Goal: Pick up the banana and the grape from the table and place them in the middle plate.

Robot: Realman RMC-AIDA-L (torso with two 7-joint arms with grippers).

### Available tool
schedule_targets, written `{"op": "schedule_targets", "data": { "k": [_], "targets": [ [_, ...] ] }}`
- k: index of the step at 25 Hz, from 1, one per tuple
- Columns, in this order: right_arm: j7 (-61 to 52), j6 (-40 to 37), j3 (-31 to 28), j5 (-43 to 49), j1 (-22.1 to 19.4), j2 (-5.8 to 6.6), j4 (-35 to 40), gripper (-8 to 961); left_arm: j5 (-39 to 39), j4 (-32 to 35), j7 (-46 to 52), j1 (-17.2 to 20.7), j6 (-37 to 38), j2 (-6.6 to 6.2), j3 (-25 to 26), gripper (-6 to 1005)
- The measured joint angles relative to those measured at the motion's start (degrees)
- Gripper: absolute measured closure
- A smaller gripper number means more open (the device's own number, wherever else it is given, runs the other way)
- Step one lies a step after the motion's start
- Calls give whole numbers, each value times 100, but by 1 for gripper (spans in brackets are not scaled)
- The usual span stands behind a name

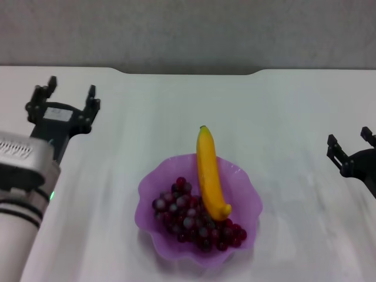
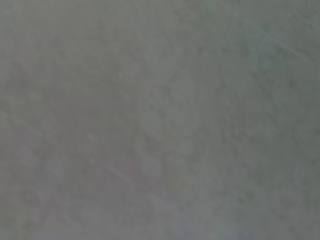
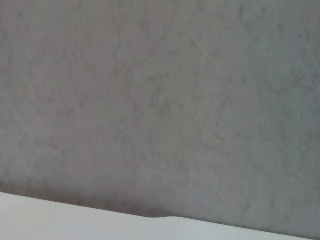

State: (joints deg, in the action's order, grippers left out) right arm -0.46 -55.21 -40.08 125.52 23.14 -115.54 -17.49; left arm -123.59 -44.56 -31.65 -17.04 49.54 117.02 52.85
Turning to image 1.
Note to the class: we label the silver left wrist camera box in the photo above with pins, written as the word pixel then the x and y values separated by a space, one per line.
pixel 23 155

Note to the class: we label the silver and black left arm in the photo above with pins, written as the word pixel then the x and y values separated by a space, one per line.
pixel 17 229

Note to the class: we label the purple wavy plastic bowl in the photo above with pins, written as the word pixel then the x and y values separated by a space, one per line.
pixel 243 191

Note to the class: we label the dark red grape bunch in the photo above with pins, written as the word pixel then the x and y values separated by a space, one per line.
pixel 188 217

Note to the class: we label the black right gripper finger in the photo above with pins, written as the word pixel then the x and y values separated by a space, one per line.
pixel 336 152
pixel 369 135

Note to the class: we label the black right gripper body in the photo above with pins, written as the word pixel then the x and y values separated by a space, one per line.
pixel 362 167

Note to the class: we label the yellow plastic banana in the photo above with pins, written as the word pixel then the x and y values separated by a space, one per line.
pixel 210 176

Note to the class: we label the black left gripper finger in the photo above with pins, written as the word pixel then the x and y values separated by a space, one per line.
pixel 41 94
pixel 92 101

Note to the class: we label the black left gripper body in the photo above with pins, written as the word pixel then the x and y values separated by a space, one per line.
pixel 57 126

